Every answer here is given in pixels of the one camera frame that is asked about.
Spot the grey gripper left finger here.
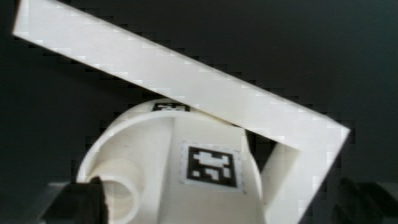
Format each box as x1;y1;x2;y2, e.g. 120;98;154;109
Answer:
40;177;108;224

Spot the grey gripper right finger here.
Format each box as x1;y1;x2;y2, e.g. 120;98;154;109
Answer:
330;178;398;224

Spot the white stool leg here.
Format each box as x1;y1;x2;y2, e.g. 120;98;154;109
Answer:
157;118;264;224

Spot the white U-shaped fence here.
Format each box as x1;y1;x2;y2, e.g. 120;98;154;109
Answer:
12;0;349;224

